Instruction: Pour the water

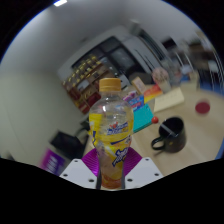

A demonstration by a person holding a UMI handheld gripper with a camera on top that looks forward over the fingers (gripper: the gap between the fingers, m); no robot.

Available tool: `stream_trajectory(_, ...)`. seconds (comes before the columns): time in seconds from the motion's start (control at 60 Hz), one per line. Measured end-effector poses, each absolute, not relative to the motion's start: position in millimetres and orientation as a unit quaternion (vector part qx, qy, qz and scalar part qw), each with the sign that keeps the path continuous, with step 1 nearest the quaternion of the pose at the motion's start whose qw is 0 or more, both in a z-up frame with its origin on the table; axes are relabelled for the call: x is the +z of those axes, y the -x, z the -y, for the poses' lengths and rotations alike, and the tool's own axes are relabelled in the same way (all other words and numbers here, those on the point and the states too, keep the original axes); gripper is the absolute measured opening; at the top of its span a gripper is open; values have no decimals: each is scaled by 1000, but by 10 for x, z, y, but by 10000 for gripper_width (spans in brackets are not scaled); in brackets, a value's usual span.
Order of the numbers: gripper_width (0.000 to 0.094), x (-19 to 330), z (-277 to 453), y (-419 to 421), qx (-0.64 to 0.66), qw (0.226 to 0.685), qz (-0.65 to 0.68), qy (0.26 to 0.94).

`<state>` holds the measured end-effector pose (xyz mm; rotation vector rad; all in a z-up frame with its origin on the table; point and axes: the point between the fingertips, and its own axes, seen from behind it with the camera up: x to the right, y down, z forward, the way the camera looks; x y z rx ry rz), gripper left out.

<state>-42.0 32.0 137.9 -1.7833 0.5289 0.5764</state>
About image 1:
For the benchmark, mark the pink flowers in white pot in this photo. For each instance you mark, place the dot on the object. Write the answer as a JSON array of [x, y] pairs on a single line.
[[161, 78]]

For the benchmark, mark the ceiling light panel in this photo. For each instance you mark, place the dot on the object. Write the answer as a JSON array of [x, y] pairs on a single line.
[[60, 2]]

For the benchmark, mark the red ball stirrer stick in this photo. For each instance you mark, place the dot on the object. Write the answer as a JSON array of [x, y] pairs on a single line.
[[155, 119]]

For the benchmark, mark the flat round red coaster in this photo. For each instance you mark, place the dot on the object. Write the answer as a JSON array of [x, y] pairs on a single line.
[[202, 107]]

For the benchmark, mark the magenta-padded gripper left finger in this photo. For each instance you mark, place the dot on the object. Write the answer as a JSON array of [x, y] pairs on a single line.
[[88, 163]]

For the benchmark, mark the yellow-labelled clear drink bottle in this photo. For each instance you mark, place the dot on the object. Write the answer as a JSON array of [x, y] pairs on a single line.
[[111, 133]]

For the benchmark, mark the black mug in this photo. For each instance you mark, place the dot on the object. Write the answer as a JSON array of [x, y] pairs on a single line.
[[175, 140]]

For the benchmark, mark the wooden shelf unit with trophies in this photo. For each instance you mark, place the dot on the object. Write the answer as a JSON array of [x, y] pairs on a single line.
[[85, 86]]

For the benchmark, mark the orange book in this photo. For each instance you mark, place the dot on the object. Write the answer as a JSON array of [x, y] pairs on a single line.
[[152, 93]]

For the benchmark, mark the small standing card sign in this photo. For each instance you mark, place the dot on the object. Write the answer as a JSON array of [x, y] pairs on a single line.
[[138, 85]]

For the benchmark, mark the blue book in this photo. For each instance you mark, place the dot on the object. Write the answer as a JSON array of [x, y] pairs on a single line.
[[136, 101]]

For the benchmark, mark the pale yellow envelope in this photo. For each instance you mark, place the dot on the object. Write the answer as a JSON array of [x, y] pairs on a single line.
[[168, 99]]

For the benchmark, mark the dark glass door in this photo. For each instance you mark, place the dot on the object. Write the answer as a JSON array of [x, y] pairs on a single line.
[[123, 58]]

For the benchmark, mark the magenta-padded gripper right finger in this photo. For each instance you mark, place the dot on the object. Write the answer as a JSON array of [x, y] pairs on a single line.
[[135, 163]]

